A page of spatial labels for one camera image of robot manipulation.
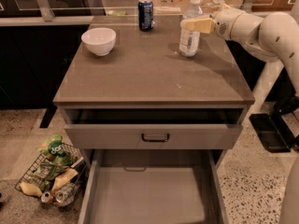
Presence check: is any clear plastic water bottle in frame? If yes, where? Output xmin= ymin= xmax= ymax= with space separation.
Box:
xmin=179 ymin=0 xmax=203 ymax=57

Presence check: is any grey drawer cabinet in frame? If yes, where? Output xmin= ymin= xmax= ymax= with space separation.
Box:
xmin=52 ymin=14 xmax=256 ymax=224

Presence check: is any white ceramic bowl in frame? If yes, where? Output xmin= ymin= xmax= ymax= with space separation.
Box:
xmin=81 ymin=27 xmax=116 ymax=56

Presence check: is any blue soda can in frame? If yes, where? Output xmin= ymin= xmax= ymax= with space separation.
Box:
xmin=138 ymin=0 xmax=153 ymax=31

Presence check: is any black wire basket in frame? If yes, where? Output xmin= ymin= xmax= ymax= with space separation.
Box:
xmin=15 ymin=144 xmax=86 ymax=206

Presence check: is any green snack bag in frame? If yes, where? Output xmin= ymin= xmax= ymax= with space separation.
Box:
xmin=37 ymin=135 xmax=73 ymax=166

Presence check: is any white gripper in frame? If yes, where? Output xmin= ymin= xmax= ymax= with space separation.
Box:
xmin=180 ymin=3 xmax=244 ymax=41

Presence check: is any yellow packet lower left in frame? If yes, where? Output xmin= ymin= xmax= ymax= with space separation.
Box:
xmin=20 ymin=182 xmax=42 ymax=197

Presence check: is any grey middle drawer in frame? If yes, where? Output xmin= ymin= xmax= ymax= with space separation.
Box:
xmin=78 ymin=150 xmax=229 ymax=224

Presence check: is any yellow snack packet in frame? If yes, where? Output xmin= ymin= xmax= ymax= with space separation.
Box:
xmin=51 ymin=168 xmax=78 ymax=191

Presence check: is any silver can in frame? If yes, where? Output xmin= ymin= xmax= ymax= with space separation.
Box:
xmin=41 ymin=191 xmax=53 ymax=203
xmin=55 ymin=183 xmax=76 ymax=206

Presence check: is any grey top drawer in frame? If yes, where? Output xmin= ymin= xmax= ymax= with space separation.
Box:
xmin=65 ymin=108 xmax=242 ymax=149

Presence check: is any grey drawer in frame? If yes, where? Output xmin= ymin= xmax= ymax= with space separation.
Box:
xmin=78 ymin=150 xmax=229 ymax=224
xmin=65 ymin=108 xmax=242 ymax=149

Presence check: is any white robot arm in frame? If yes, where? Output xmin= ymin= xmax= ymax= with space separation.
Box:
xmin=180 ymin=6 xmax=299 ymax=224

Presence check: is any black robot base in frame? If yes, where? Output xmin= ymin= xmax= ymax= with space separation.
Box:
xmin=249 ymin=113 xmax=299 ymax=153

